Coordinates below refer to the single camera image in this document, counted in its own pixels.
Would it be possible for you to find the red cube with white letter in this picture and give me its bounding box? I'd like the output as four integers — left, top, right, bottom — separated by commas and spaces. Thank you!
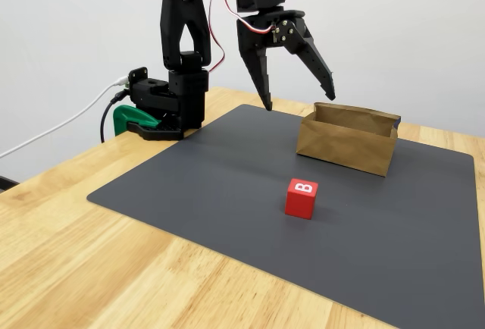
284, 177, 319, 220

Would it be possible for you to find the brown paper bag tray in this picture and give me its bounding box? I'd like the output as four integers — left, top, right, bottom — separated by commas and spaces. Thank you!
296, 102, 402, 178

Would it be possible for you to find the dark grey mat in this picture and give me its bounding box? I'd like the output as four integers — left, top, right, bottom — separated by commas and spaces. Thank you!
86, 103, 475, 329

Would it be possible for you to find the green table clamp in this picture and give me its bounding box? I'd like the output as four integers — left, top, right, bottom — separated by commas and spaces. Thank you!
112, 104, 161, 137

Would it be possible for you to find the white usb cable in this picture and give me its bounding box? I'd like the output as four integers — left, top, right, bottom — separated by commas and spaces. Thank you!
0, 76, 130, 159

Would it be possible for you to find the black power cable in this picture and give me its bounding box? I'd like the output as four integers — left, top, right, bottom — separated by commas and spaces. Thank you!
99, 91, 132, 143

